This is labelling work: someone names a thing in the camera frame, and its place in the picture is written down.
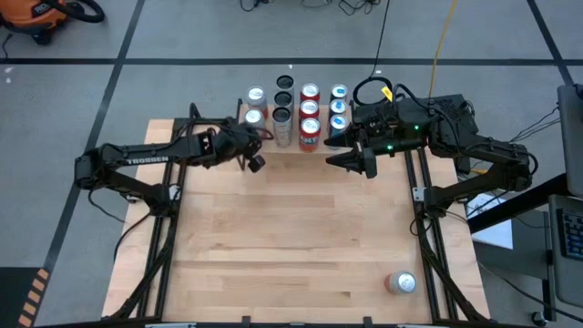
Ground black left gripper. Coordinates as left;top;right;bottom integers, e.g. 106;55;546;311
202;125;267;174

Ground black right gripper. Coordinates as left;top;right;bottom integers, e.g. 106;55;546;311
323;102;432;179

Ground slim silver blue can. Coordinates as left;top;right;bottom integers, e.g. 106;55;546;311
329;83;350;102
327;113;351;150
328;98;349;117

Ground red Fanta strawberry can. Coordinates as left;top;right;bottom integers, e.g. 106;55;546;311
300;82;321;102
299;98;321;118
298;116;322;153

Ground tall white Celsius can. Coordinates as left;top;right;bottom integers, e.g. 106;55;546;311
273;89;294;109
275;74;296;94
271;106;294;149

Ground wooden shelf with black legs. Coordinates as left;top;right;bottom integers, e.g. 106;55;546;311
231;97;359;173

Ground white paper sheet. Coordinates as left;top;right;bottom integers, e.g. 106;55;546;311
466;193;515;251

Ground black desk beam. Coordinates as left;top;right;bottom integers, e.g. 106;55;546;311
466;172;570;234

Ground grey monitor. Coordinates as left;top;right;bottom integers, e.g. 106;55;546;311
556;83;583;197

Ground black keyboard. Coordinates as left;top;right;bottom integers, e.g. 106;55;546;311
557;207;583;263

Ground orange shop vacuum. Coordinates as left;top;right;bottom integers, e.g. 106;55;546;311
0;0;69;46

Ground black mat with orange stripes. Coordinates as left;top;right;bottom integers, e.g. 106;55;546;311
0;266;51;328

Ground black metal rail frame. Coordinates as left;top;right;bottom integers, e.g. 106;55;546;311
102;102;491;327

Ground yellow cable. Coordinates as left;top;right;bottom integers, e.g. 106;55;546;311
427;0;459;99

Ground black vacuum hose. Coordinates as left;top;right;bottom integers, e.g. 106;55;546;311
49;0;107;24

